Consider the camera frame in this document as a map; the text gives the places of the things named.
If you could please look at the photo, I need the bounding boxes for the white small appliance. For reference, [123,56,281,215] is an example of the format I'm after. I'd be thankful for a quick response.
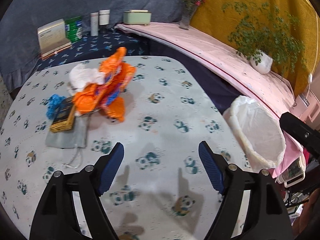
[276,154,306,188]

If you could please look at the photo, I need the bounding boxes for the navy floral cloth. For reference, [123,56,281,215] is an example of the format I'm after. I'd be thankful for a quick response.
[35,29,150,71]

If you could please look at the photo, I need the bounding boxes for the white tissue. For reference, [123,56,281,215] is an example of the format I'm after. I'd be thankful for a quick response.
[68,63,105,94]

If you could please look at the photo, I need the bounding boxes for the grey drawstring pouch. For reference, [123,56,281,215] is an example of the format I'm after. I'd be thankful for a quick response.
[45,115,89,169]

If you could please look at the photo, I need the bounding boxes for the white trash bag bin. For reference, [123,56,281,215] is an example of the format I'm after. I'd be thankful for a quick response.
[223,95,286,173]

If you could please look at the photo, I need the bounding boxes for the gold beige book box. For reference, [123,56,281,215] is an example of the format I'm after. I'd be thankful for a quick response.
[37,19,72,60]

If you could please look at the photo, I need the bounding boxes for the blue wrapper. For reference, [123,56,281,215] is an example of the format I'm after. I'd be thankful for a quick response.
[46,94,66,120]

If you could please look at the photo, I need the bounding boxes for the white pot green plant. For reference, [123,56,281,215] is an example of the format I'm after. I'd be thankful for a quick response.
[221,2,307,75]

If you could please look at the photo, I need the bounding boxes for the yellow black small box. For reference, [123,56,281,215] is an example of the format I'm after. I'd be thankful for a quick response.
[50,96,75,133]

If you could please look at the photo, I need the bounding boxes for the pink bed sheet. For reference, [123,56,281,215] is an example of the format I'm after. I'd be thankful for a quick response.
[117,23,302,178]

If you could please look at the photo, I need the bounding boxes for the blue grey blanket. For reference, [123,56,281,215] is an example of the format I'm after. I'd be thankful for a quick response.
[0,0,206,93]

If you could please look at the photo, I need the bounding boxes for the orange plastic wrapper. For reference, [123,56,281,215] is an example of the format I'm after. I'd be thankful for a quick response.
[72,47,136,122]

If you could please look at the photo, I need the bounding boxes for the mint green tissue box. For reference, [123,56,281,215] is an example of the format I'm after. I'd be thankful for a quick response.
[123,10,152,25]

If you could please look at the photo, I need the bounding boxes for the panda print tablecloth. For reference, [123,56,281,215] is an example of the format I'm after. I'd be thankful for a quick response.
[1,56,251,239]

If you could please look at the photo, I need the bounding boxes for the glass vase pink flowers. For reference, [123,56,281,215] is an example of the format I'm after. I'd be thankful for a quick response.
[179,0,204,30]

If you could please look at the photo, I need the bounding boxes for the yellow mustard wall cloth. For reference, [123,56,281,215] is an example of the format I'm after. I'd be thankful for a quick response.
[191,0,319,95]

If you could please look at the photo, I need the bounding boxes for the green white carton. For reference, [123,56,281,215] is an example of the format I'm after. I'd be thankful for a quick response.
[65,16,82,43]

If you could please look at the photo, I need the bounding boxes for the white slim bottle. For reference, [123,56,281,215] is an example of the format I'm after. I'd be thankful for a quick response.
[90,12,99,36]

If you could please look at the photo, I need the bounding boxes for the white lamp cable with switch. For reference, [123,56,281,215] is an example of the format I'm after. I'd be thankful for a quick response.
[306,12,320,98]

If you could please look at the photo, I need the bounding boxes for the white jar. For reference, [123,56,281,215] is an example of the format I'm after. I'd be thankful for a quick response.
[99,9,110,26]

